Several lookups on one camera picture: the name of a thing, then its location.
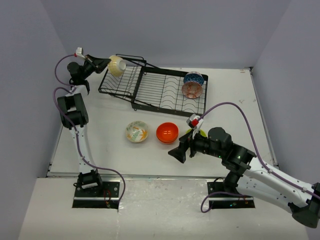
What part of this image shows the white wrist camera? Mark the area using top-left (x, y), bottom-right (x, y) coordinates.
top-left (74, 47), bottom-right (86, 59)
top-left (186, 114), bottom-right (204, 139)

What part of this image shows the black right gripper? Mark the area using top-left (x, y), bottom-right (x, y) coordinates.
top-left (168, 127), bottom-right (224, 163)

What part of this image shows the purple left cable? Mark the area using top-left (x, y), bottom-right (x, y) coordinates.
top-left (53, 52), bottom-right (126, 206)

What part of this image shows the white floral bowl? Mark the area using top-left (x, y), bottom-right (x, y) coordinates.
top-left (125, 120), bottom-right (149, 143)

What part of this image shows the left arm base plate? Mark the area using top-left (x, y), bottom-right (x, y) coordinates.
top-left (72, 180), bottom-right (120, 210)

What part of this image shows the lime green bowl front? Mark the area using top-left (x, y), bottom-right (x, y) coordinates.
top-left (185, 128), bottom-right (207, 138)

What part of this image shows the blue patterned bowl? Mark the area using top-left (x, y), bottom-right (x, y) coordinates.
top-left (183, 71), bottom-right (205, 86)

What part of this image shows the orange bowl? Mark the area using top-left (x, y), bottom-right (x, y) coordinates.
top-left (156, 122), bottom-right (179, 142)
top-left (158, 138), bottom-right (177, 145)

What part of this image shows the black wire dish rack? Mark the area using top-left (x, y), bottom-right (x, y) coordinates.
top-left (98, 54), bottom-right (209, 117)

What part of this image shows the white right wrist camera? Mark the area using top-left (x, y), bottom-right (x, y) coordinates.
top-left (186, 114), bottom-right (204, 139)

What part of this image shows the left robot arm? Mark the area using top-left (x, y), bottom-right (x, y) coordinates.
top-left (54, 53), bottom-right (111, 197)

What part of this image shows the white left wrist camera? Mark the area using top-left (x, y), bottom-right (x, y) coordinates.
top-left (74, 47), bottom-right (86, 59)

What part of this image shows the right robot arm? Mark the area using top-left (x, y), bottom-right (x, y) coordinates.
top-left (168, 127), bottom-right (320, 229)

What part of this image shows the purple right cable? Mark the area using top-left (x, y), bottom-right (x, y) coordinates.
top-left (191, 101), bottom-right (316, 213)

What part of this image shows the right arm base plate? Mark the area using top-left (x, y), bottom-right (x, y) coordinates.
top-left (207, 177), bottom-right (256, 210)

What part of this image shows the orange bowl front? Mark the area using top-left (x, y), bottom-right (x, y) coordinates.
top-left (158, 138), bottom-right (177, 145)

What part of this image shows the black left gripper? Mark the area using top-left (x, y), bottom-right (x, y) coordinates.
top-left (81, 55), bottom-right (112, 80)

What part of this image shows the red patterned bowl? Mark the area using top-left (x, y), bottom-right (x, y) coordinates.
top-left (181, 81), bottom-right (203, 99)

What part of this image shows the purple cable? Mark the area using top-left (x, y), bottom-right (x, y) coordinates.
top-left (191, 101), bottom-right (316, 213)
top-left (53, 52), bottom-right (126, 206)

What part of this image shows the yellow checkered white bowl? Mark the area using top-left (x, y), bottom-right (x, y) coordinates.
top-left (107, 55), bottom-right (127, 77)

